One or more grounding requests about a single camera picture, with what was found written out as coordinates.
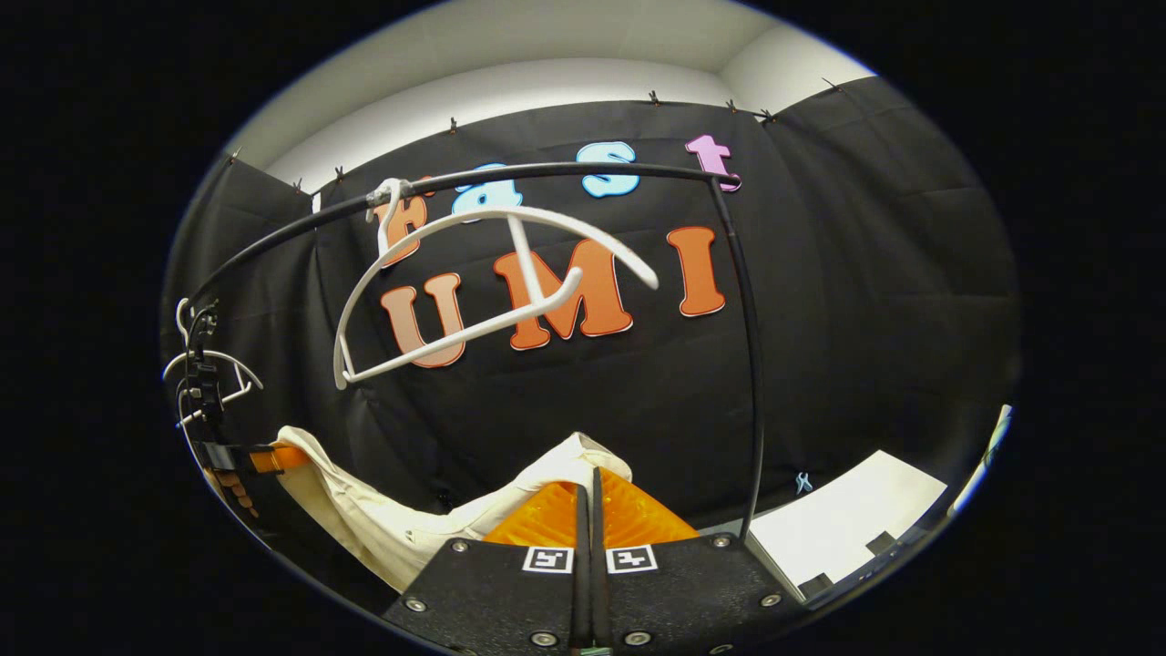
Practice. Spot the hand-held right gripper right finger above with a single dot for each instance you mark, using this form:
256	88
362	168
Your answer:
674	592

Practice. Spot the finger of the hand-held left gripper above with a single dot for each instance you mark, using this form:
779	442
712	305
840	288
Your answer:
232	492
278	459

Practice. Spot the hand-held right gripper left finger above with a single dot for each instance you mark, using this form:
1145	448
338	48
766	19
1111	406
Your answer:
510	592

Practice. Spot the cream shirt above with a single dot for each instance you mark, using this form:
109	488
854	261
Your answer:
383	528

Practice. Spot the white clothes hanger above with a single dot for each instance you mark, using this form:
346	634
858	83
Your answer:
510	216
239	395

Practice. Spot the black clothes rack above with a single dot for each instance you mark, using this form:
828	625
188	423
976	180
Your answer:
592	170

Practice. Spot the small blue clip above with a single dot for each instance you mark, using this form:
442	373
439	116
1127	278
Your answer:
802	482

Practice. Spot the white drawer cabinet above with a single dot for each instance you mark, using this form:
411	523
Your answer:
847	519

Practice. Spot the black backdrop cloth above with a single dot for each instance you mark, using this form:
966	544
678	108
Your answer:
865	319

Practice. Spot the row of black backdrop clips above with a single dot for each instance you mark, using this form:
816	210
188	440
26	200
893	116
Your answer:
453	125

